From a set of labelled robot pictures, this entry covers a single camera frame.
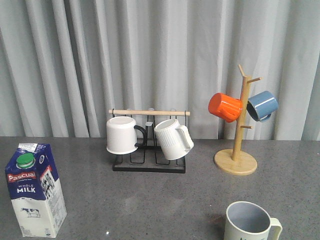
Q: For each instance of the white ribbed mug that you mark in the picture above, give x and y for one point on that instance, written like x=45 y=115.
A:
x=174 y=139

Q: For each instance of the orange mug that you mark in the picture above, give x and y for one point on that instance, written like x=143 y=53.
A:
x=225 y=107

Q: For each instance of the blue white milk carton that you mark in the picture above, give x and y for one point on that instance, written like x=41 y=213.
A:
x=35 y=190

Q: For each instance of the grey curtain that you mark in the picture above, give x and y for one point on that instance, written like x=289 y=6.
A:
x=65 y=63

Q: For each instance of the white mug with black handle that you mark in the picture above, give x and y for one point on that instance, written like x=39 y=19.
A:
x=121 y=136

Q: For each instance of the cream mug with grey interior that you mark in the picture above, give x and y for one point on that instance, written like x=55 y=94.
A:
x=248 y=221

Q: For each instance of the black wire mug rack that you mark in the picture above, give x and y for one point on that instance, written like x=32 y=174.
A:
x=149 y=157

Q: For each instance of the wooden mug tree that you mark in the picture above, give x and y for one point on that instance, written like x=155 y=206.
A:
x=233 y=160

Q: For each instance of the blue mug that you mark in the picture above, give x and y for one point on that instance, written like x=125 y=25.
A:
x=261 y=106

